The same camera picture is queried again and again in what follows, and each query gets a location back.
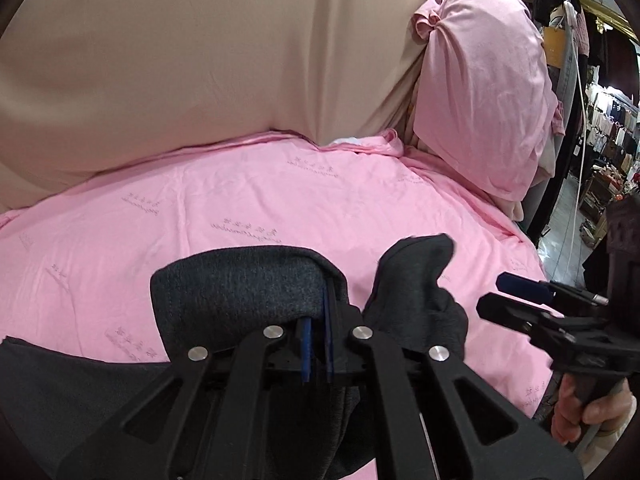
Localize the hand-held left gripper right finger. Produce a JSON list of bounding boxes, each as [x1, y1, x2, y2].
[[320, 285, 586, 480]]

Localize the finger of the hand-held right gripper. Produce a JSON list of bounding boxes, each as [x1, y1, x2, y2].
[[476, 294, 568, 342], [496, 271, 611, 311]]

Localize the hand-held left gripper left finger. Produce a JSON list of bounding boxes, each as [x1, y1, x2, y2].
[[55, 317, 316, 480]]

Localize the dark grey pants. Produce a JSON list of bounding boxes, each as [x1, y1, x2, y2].
[[0, 233, 471, 480]]

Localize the person's right hand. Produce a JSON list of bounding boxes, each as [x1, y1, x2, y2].
[[550, 375, 633, 443]]

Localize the pink printed bed sheet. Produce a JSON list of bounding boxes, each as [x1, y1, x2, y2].
[[0, 129, 557, 480]]

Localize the rack of hanging clothes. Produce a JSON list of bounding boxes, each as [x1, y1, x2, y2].
[[582, 82, 640, 173]]

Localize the pink pillow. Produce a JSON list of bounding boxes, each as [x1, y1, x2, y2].
[[410, 0, 567, 204]]

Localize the white cloth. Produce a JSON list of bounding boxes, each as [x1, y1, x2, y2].
[[327, 135, 372, 149]]

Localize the brown paper bag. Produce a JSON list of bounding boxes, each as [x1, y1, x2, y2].
[[544, 26, 577, 67]]

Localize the beige padded headboard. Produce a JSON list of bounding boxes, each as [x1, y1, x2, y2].
[[0, 0, 467, 216]]

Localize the black bed frame post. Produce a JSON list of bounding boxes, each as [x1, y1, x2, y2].
[[527, 125, 572, 248]]

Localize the white cable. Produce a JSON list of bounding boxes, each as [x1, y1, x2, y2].
[[554, 0, 588, 263]]

